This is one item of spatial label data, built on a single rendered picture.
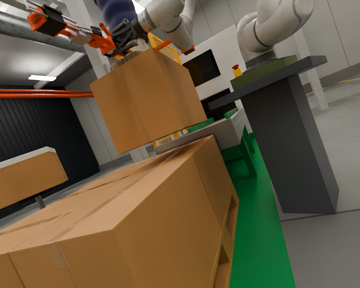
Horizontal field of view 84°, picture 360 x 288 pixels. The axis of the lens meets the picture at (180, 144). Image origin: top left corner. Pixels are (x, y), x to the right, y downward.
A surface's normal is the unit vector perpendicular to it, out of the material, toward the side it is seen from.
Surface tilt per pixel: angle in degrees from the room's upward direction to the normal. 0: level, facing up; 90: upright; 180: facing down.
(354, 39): 90
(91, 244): 90
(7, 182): 90
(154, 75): 89
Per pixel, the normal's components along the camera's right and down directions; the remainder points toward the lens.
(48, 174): 0.38, -0.08
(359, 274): -0.38, -0.92
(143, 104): -0.31, 0.18
